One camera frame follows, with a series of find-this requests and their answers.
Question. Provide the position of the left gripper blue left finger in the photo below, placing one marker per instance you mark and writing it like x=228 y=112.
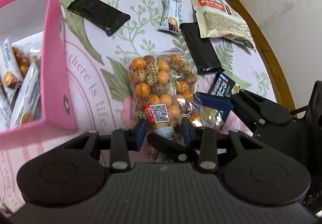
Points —
x=123 y=141

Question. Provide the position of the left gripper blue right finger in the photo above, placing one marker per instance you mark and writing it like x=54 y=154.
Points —
x=203 y=139

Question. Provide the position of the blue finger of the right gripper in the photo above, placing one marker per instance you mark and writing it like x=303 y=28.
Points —
x=174 y=152
x=215 y=102

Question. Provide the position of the black yellow cracker packet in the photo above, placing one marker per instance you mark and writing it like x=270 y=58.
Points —
x=221 y=86

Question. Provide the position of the large coated peanut bag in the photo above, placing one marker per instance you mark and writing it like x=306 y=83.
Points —
x=163 y=88

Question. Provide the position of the beige noodle packet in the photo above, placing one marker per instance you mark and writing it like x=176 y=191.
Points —
x=218 y=20

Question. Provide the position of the white snack bar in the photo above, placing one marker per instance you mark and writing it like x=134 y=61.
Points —
x=28 y=97
x=11 y=76
x=170 y=20
x=5 y=111

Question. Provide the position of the white snack bar bottom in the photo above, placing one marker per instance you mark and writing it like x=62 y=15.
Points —
x=5 y=111

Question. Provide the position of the small coated peanut bag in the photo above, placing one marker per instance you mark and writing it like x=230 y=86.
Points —
x=24 y=59

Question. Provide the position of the white snack bar top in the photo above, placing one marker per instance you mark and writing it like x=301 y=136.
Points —
x=170 y=20

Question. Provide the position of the floral bed sheet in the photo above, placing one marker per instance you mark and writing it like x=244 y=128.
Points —
x=73 y=66

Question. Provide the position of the black flat snack packet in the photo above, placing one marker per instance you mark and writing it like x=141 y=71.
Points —
x=104 y=16

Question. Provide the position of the pink cardboard box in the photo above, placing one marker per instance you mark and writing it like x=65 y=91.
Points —
x=38 y=105

